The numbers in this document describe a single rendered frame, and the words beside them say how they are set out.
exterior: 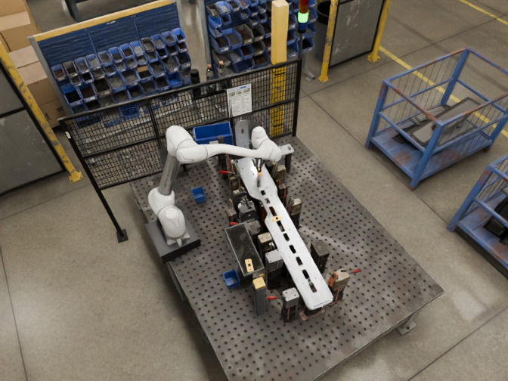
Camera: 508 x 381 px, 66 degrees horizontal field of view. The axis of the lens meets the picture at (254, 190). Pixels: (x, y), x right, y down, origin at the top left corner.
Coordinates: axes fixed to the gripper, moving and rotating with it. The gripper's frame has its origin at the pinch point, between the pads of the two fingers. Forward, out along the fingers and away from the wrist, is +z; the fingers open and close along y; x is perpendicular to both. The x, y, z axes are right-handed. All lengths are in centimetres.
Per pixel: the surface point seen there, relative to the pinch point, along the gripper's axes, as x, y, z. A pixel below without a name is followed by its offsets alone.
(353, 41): 217, 226, 63
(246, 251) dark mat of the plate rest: -73, -38, -12
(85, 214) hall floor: 97, -160, 105
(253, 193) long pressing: -18.2, -12.0, 4.7
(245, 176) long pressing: 0.0, -11.9, 4.8
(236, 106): 54, 2, -20
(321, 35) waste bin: 250, 195, 64
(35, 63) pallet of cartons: 280, -171, 31
